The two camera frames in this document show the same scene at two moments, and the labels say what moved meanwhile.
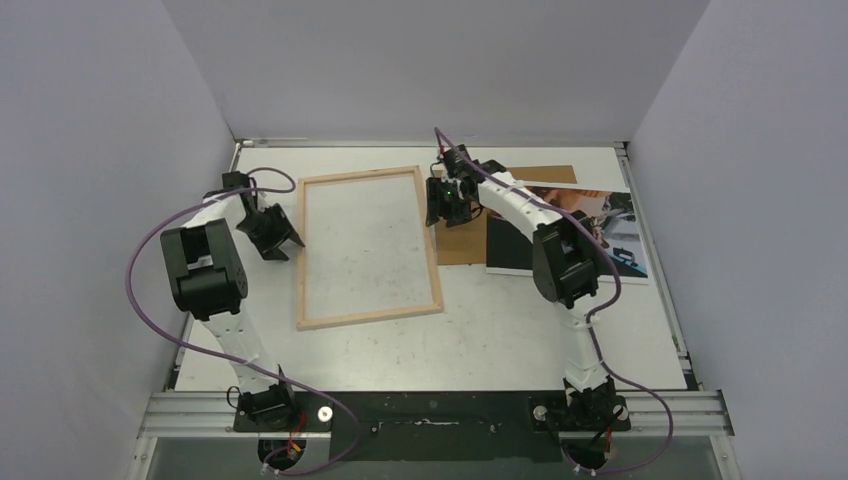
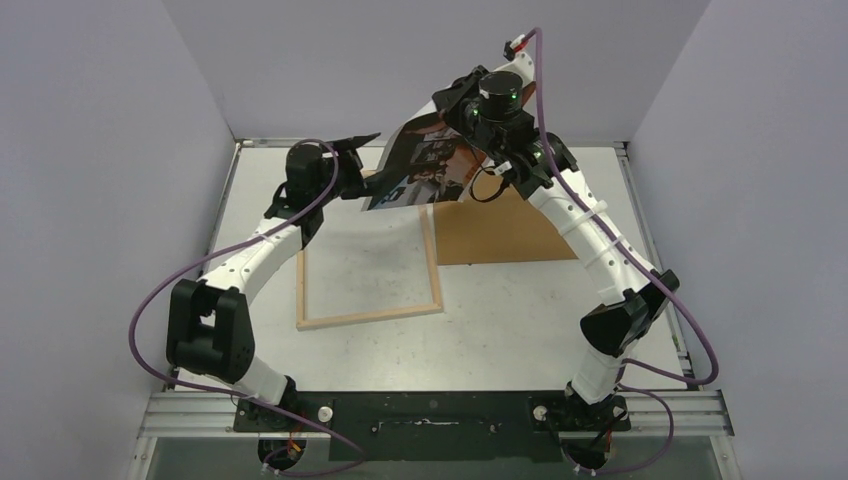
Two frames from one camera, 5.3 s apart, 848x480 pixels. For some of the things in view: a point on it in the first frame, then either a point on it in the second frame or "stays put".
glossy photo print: [509, 251] to [425, 161]
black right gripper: [448, 211] to [460, 97]
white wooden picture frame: [302, 323] stays put
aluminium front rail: [201, 413] stays put
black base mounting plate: [433, 426] stays put
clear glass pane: [365, 251] stays put
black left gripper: [282, 232] to [350, 160]
